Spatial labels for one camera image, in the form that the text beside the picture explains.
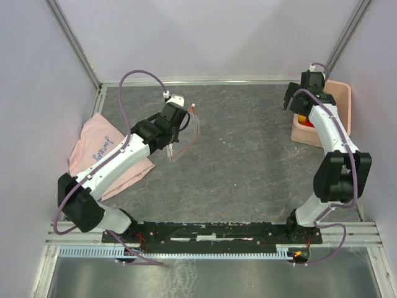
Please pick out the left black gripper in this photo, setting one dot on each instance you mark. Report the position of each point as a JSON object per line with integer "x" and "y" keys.
{"x": 177, "y": 130}

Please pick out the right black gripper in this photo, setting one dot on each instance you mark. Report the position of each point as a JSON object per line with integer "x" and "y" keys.
{"x": 293, "y": 88}

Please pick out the clear zip top bag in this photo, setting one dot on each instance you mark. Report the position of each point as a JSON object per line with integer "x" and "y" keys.
{"x": 186, "y": 137}

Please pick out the red apple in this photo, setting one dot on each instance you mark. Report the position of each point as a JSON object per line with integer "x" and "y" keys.
{"x": 307, "y": 123}

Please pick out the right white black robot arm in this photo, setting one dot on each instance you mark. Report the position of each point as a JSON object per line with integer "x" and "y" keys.
{"x": 341, "y": 177}

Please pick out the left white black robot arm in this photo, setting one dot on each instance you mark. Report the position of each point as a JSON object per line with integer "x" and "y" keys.
{"x": 79, "y": 196}

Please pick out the pink folded cloth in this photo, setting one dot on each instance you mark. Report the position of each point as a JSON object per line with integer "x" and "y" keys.
{"x": 97, "y": 139}

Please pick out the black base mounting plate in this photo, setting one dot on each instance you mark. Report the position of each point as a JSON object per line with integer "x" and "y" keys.
{"x": 217, "y": 238}

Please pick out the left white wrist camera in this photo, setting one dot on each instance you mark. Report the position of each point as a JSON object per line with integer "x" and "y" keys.
{"x": 172, "y": 98}

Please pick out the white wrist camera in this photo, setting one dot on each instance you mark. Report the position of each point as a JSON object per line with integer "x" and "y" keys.
{"x": 316, "y": 66}
{"x": 172, "y": 98}

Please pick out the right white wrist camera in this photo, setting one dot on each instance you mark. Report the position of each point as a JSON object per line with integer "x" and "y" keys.
{"x": 316, "y": 66}

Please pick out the aluminium frame rail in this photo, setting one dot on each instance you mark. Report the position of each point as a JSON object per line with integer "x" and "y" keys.
{"x": 209, "y": 83}

